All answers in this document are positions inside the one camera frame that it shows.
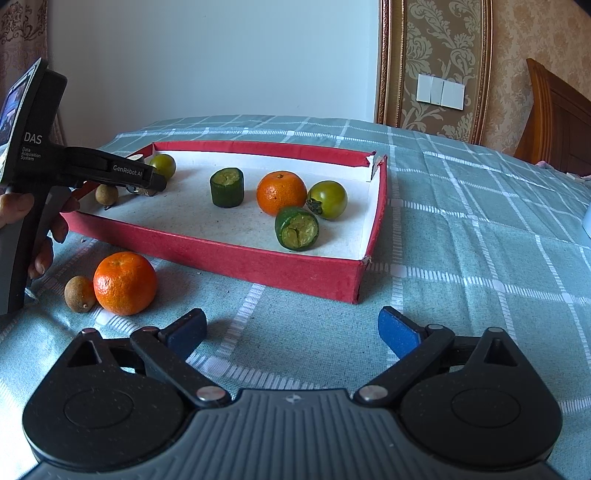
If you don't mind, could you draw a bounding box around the red shallow cardboard box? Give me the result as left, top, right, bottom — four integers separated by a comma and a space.
59, 141, 389, 304

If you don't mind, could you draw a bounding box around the white light switch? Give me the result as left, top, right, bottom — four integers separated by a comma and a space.
416, 74, 465, 110

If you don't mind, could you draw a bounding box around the brown patterned curtain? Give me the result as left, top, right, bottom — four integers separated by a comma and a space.
0, 0, 65, 144

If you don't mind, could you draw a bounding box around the wooden headboard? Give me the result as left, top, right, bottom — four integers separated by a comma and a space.
515, 58, 591, 178

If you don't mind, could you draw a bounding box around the orange mandarin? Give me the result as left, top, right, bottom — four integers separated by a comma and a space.
93, 251, 158, 317
257, 170, 308, 216

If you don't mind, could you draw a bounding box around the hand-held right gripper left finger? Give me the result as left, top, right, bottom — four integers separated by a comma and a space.
65, 308, 232, 408

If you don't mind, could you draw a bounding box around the teal checked tablecloth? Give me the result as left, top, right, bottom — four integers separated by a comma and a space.
0, 115, 591, 480

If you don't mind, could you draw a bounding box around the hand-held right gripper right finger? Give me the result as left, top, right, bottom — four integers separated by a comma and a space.
353, 305, 532, 407

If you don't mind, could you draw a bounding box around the ornate gold wall panel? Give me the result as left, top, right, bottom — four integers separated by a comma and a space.
376, 0, 494, 144

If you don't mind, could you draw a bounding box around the green cucumber piece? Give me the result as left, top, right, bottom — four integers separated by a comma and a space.
210, 167, 245, 209
274, 206, 320, 252

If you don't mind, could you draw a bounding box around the green tomato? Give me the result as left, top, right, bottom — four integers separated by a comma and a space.
305, 180, 348, 220
148, 154, 177, 181

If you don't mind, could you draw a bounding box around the person's left hand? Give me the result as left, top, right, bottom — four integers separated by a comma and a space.
0, 193, 70, 278

